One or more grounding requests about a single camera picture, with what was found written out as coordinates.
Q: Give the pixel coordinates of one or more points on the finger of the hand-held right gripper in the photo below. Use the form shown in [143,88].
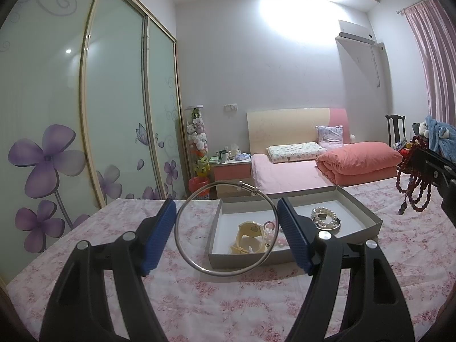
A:
[431,167]

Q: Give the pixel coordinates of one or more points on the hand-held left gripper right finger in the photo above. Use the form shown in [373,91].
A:
[295,235]

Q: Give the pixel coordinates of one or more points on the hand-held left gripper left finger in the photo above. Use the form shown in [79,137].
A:
[160,235]

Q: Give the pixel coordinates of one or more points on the white pearl bead strand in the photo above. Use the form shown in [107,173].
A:
[322,223]

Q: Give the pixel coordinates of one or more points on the cream wrist watch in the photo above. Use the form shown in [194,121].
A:
[249,229]

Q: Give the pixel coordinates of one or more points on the grey cardboard box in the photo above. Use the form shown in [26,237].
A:
[356,213]

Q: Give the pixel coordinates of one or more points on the large silver hoop bangle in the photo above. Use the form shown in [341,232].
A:
[245,185]

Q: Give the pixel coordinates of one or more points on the blue plush toy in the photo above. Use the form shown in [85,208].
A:
[440,135]

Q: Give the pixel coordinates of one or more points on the silver cuff bangle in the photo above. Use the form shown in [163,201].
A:
[338,225]

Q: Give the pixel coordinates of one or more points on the dark wooden chair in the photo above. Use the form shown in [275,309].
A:
[395,130]

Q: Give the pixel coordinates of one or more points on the pink bed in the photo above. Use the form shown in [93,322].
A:
[285,174]

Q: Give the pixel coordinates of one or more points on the red bin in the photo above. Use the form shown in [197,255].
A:
[197,185]

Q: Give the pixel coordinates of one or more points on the folded orange quilt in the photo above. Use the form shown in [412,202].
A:
[359,164]

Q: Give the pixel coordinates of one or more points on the white patterned pillow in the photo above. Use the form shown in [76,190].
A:
[295,151]

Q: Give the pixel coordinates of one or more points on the pink nightstand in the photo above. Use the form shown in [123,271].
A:
[231,172]

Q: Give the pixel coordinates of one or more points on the blue cloth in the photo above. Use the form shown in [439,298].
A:
[243,156]

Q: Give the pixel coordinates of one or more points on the white mug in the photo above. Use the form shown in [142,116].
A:
[224,155]

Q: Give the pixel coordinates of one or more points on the tissue box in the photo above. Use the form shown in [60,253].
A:
[235,150]

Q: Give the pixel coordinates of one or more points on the small lilac pillow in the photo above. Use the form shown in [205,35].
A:
[329,136]

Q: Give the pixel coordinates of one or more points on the plush toy column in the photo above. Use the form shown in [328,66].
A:
[197,135]

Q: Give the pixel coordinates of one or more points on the cream and pink headboard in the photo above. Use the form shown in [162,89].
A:
[285,128]

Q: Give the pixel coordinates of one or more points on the pink curtain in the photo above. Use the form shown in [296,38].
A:
[436,57]

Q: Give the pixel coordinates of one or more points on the air conditioner pipe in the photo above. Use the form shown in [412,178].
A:
[376,64]

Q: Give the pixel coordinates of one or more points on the floral glass sliding wardrobe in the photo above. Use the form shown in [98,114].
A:
[114,96]

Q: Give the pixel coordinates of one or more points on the white air conditioner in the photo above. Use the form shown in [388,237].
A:
[356,30]

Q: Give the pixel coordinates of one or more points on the wall socket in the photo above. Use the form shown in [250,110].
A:
[231,107]

